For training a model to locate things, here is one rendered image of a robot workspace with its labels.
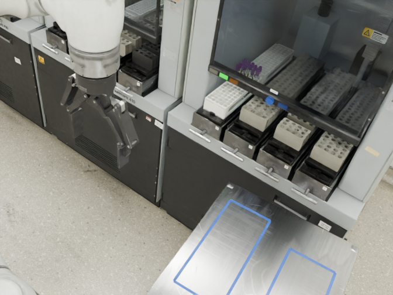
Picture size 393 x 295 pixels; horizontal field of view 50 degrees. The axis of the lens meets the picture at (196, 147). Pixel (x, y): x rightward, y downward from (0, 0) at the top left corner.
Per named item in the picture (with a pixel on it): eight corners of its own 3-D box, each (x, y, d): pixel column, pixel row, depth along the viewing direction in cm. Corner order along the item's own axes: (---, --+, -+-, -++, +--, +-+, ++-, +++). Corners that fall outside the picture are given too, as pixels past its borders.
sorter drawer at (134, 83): (205, 31, 230) (207, 15, 224) (227, 40, 225) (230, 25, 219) (110, 88, 184) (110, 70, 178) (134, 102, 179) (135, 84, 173)
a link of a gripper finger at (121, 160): (126, 136, 87) (129, 137, 87) (126, 160, 92) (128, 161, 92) (116, 143, 86) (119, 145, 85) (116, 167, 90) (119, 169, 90)
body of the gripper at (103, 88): (64, 65, 78) (68, 105, 84) (97, 85, 75) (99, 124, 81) (93, 50, 83) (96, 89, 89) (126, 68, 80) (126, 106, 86)
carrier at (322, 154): (340, 169, 152) (345, 157, 148) (337, 172, 151) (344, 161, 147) (310, 153, 156) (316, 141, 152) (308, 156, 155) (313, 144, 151)
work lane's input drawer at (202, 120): (269, 61, 216) (274, 45, 210) (294, 72, 211) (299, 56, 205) (184, 130, 170) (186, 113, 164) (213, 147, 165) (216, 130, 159)
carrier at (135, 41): (138, 50, 192) (138, 38, 188) (135, 52, 191) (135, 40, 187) (119, 40, 196) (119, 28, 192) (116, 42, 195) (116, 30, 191)
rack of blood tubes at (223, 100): (240, 79, 189) (242, 68, 184) (259, 89, 185) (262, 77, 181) (202, 110, 170) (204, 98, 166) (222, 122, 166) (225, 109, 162)
